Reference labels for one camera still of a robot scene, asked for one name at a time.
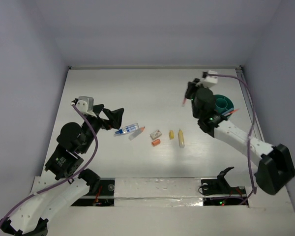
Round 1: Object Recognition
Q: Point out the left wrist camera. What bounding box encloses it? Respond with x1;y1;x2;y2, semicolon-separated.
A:
70;96;98;117

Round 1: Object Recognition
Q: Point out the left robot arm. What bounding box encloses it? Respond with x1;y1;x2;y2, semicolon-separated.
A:
0;98;124;236

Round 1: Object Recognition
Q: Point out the yellow highlighter cap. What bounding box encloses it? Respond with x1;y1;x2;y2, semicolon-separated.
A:
169;130;175;140

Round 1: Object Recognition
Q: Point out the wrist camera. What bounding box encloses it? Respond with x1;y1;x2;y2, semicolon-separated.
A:
70;96;98;117
202;70;218;88

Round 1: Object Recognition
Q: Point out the clear spray bottle blue cap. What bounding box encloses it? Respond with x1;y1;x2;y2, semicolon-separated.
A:
115;123;139;136

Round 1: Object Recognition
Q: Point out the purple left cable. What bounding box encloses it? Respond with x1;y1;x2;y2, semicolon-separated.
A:
0;104;99;236

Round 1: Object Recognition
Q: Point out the white eraser box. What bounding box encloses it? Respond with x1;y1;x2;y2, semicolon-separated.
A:
150;130;162;140

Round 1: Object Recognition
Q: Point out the clear uncapped yellow highlighter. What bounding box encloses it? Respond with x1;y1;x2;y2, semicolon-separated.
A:
178;129;185;148

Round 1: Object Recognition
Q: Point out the pink orange thin pen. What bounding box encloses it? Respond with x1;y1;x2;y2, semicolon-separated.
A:
224;109;239;117

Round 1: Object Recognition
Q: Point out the teal round pen holder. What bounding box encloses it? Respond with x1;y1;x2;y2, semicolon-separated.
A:
214;94;234;115

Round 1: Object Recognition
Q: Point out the clear orange highlighter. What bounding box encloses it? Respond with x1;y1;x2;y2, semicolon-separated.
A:
129;127;145;141

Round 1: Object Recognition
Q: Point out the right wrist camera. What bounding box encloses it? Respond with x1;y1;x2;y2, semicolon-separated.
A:
202;70;218;88

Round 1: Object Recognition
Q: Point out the orange highlighter cap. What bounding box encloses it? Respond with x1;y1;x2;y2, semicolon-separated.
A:
151;139;161;147

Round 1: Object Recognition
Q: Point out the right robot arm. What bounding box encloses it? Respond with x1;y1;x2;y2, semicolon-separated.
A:
184;79;295;195

